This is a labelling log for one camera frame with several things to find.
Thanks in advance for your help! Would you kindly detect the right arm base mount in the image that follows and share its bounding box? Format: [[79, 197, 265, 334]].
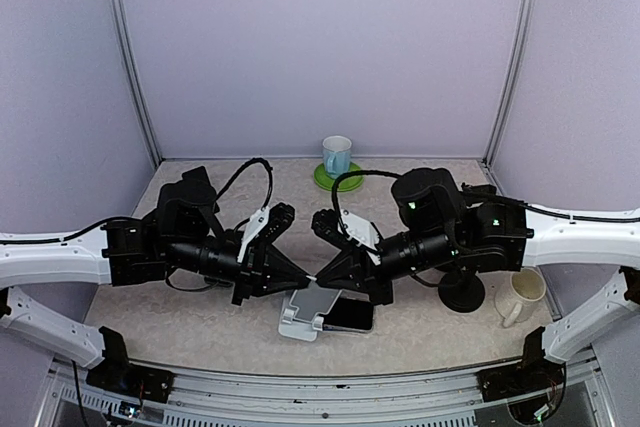
[[476, 327, 566, 402]]

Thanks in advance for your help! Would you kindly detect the front aluminium rail frame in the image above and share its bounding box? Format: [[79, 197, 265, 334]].
[[30, 349, 619, 426]]

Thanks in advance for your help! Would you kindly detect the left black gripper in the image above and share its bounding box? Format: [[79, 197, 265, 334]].
[[165, 235, 310, 307]]

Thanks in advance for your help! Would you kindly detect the aluminium corner post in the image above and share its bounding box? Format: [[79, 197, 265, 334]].
[[109, 0, 164, 170], [483, 0, 535, 170]]

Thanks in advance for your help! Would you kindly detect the front black pole stand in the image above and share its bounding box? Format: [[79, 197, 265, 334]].
[[438, 272, 485, 313]]

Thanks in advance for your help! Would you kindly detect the right aluminium corner post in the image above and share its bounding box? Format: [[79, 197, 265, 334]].
[[483, 0, 535, 170]]

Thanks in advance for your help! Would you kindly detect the light blue mug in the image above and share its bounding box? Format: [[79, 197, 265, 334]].
[[322, 135, 352, 179]]

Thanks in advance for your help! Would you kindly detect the left aluminium corner post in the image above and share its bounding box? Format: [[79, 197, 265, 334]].
[[109, 0, 164, 170]]

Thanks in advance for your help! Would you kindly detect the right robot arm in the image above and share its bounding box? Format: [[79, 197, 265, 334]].
[[312, 168, 639, 391]]

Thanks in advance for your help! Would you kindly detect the green saucer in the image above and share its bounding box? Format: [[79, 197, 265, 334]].
[[313, 163, 364, 193]]

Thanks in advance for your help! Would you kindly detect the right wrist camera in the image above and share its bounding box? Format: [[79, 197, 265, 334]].
[[311, 209, 349, 249]]

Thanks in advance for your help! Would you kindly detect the white folding phone stand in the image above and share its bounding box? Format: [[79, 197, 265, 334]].
[[278, 276, 342, 342]]

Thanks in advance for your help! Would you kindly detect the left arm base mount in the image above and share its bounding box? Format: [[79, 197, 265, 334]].
[[86, 327, 174, 404]]

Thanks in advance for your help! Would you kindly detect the cream ceramic mug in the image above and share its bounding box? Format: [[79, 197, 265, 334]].
[[494, 268, 547, 328]]

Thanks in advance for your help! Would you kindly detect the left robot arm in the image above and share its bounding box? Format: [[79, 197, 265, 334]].
[[1, 167, 310, 392]]

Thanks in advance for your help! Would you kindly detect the centre top black phone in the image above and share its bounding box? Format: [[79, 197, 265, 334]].
[[323, 297, 375, 332]]

